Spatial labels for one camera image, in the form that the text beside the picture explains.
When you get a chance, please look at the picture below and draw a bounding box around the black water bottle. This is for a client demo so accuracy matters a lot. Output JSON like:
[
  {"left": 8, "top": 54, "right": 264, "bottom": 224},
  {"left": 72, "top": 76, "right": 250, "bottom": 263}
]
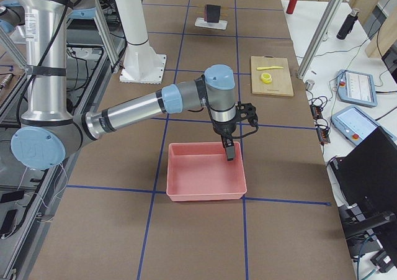
[{"left": 336, "top": 8, "right": 360, "bottom": 40}]

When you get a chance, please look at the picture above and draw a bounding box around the aluminium frame post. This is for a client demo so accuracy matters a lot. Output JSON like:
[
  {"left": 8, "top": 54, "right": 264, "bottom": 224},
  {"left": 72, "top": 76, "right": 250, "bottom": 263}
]
[{"left": 297, "top": 0, "right": 343, "bottom": 79}]

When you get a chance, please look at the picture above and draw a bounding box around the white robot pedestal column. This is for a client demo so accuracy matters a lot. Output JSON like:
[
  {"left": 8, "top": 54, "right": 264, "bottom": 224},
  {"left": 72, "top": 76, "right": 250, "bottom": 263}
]
[{"left": 115, "top": 0, "right": 167, "bottom": 84}]

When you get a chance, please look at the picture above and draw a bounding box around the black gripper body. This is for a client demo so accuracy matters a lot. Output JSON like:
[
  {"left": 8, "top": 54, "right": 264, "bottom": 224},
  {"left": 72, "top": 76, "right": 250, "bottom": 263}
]
[{"left": 212, "top": 118, "right": 238, "bottom": 145}]

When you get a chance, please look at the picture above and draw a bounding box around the yellow plastic knife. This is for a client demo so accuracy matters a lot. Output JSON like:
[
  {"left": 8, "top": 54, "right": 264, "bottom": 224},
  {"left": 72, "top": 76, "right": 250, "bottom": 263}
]
[{"left": 256, "top": 66, "right": 284, "bottom": 71}]

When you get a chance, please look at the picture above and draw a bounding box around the black monitor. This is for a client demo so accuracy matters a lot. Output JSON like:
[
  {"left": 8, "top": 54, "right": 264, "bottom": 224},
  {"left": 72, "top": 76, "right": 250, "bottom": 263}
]
[{"left": 331, "top": 127, "right": 396, "bottom": 214}]

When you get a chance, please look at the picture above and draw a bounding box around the grey pink cleaning cloth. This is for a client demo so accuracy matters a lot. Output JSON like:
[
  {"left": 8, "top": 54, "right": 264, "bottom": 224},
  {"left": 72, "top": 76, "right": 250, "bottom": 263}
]
[{"left": 204, "top": 4, "right": 221, "bottom": 23}]

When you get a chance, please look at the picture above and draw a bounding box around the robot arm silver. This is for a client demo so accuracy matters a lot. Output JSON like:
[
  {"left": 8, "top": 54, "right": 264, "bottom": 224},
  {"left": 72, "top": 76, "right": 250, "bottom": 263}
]
[
  {"left": 1, "top": 0, "right": 25, "bottom": 34},
  {"left": 11, "top": 0, "right": 238, "bottom": 170}
]

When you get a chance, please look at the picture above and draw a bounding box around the white rectangular tray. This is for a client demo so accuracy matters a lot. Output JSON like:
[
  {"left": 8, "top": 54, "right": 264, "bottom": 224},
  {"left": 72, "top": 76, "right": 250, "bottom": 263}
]
[{"left": 195, "top": 17, "right": 228, "bottom": 30}]

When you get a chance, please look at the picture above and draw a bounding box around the upper blue teach pendant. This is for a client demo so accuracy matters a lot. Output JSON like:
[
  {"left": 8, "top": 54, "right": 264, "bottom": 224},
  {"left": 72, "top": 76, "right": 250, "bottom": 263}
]
[{"left": 337, "top": 70, "right": 378, "bottom": 107}]

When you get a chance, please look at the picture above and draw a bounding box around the yellow lemon slice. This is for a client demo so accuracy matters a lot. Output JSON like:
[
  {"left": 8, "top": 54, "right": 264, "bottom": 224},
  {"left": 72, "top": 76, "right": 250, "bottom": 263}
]
[{"left": 261, "top": 72, "right": 272, "bottom": 84}]

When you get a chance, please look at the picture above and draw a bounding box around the wooden cutting board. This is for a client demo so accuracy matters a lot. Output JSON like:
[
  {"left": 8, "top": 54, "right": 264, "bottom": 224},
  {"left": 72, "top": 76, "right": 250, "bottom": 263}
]
[{"left": 251, "top": 56, "right": 294, "bottom": 97}]

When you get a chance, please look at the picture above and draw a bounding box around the blue teach pendant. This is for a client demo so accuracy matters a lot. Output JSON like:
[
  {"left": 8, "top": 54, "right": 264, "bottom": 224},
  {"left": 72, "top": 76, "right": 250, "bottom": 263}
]
[
  {"left": 337, "top": 70, "right": 378, "bottom": 107},
  {"left": 331, "top": 106, "right": 380, "bottom": 146}
]

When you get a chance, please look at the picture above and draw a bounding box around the lower blue teach pendant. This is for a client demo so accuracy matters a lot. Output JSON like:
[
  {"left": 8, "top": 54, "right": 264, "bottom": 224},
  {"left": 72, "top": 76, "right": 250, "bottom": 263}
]
[{"left": 331, "top": 106, "right": 380, "bottom": 146}]

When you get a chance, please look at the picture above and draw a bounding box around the pink plastic bin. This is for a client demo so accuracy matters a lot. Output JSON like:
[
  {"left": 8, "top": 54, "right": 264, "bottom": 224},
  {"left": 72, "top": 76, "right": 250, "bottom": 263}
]
[{"left": 166, "top": 142, "right": 247, "bottom": 202}]

